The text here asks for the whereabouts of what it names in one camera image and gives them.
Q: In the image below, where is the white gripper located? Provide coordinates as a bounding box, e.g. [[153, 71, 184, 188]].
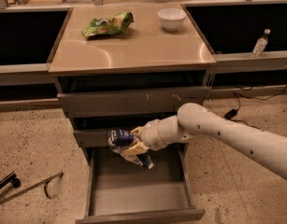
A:
[[122, 119, 165, 156]]

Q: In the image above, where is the blue chip bag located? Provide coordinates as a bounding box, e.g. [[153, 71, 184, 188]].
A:
[[108, 129, 153, 169]]

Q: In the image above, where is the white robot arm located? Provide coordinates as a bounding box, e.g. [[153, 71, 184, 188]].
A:
[[122, 103, 287, 180]]

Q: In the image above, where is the top grey drawer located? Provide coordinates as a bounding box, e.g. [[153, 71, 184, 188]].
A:
[[58, 87, 207, 118]]

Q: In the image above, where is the open bottom grey drawer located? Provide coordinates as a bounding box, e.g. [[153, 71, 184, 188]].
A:
[[76, 144, 205, 224]]

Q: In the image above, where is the grey drawer cabinet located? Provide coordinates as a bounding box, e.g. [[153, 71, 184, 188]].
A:
[[47, 2, 217, 224]]

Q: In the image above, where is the green chip bag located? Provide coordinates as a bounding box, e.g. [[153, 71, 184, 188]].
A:
[[81, 12, 134, 37]]

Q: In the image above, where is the metal rod with hook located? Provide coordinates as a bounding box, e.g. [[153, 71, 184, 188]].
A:
[[0, 172, 64, 205]]

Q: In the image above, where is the white bowl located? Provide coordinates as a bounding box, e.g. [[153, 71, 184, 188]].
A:
[[158, 8, 186, 32]]

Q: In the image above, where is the black caster wheel leg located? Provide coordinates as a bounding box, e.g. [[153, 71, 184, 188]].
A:
[[0, 172, 21, 189]]

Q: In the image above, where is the right grey shelf unit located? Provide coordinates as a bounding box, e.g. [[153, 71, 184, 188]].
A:
[[183, 0, 287, 98]]

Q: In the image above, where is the grey shelf unit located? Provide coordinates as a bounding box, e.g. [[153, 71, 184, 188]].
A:
[[183, 0, 287, 98], [0, 7, 72, 102]]

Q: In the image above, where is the clear plastic water bottle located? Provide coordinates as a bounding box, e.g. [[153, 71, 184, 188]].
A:
[[252, 29, 270, 57]]

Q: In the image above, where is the left grey shelf unit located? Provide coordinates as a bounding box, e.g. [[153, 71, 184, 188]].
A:
[[0, 7, 72, 102]]

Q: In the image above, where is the black power adapter with cable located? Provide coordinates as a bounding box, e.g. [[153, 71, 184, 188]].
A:
[[228, 85, 287, 131]]

